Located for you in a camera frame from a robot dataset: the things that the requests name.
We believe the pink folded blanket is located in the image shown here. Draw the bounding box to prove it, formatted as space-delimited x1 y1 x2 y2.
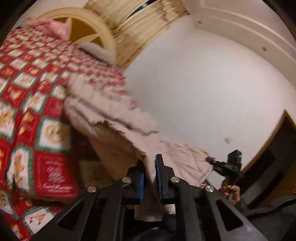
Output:
20 18 70 41

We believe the cream wooden arched headboard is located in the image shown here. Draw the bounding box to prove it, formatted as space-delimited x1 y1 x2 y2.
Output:
39 8 116 58

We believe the dark wooden door frame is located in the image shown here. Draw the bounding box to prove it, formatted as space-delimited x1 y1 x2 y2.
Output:
238 110 295 209

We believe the person's right hand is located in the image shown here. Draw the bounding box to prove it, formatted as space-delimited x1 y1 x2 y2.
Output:
219 180 240 205

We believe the beige quilted puffer jacket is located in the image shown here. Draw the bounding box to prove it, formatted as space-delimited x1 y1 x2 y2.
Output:
64 73 213 221

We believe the red patchwork bear bedspread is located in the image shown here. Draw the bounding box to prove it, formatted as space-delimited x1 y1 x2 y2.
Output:
1 28 127 240

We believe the striped pillow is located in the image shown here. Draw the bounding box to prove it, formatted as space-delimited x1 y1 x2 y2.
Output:
78 42 115 66

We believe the beige patterned window curtain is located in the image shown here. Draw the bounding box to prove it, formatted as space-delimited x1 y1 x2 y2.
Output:
84 0 187 69

